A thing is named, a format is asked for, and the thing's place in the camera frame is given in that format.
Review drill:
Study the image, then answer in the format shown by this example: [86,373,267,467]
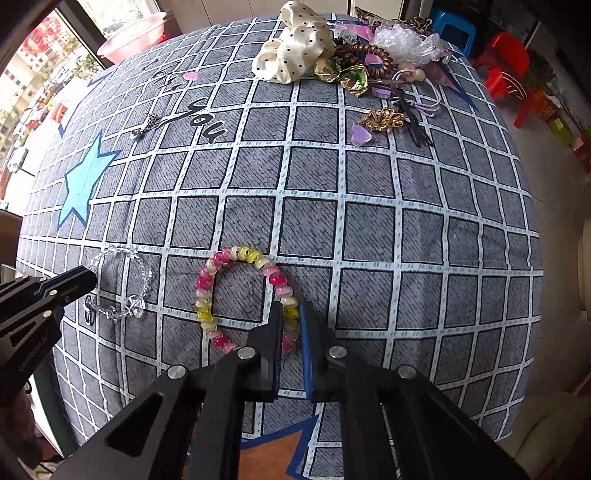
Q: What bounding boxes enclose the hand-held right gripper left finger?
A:
[48,301,284,480]

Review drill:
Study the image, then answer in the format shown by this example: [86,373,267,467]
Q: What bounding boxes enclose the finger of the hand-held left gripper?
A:
[0,266,98,297]
[0,279,96,336]

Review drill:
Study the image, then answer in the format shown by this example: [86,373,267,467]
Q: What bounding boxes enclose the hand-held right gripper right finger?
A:
[300,300,532,480]

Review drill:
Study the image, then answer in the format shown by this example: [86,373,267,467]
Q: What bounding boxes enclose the clear crystal bracelet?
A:
[84,247,153,324]

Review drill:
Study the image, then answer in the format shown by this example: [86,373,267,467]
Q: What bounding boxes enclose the pink yellow bead bracelet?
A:
[195,246,301,356]

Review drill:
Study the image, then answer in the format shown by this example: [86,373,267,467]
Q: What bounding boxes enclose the person's left forearm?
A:
[0,392,40,469]

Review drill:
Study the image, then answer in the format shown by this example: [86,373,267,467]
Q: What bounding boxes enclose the beige chair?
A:
[0,210,22,278]

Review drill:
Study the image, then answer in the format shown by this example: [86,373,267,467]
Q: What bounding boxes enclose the checked blue tablecloth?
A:
[16,11,546,480]

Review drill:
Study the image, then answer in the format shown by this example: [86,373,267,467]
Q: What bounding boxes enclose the small silver brooch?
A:
[131,112,158,139]

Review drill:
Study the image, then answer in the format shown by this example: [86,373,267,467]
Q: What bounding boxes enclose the red window decal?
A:
[25,21,70,61]

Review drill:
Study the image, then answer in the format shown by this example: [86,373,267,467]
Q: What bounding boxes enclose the pink plastic basin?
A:
[97,11,167,65]

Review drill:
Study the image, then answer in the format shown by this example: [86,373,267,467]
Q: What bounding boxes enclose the gold hair clip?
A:
[360,106,406,132]

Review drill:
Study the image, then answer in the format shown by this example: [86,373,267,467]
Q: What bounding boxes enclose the black hair pins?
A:
[394,88,435,148]

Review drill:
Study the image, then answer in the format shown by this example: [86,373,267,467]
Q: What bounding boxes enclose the green gold bow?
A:
[315,58,370,95]

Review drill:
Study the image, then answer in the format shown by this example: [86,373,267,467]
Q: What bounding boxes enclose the beige round stool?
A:
[575,231,591,315]

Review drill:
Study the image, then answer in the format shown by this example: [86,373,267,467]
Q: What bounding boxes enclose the white polka dot scrunchie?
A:
[253,0,340,85]

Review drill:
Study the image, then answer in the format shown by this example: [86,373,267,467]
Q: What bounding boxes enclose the white cabinet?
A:
[161,0,287,21]

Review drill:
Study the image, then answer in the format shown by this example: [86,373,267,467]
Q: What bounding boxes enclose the row of colourful boxes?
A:
[512,88,591,171]

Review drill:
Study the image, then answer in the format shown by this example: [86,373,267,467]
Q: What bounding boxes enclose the leopard print scrunchie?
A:
[355,7,435,35]

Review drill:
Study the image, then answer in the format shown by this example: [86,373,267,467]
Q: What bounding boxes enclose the red plastic chair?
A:
[475,32,532,100]

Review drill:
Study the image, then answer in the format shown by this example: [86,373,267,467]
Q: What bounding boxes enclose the blue plastic stool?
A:
[431,9,476,56]

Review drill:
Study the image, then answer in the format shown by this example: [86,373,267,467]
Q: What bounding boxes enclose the lilac beaded hair tie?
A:
[390,65,451,118]

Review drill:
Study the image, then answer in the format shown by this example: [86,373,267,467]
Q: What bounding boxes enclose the brown spiral hair tie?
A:
[332,44,394,81]

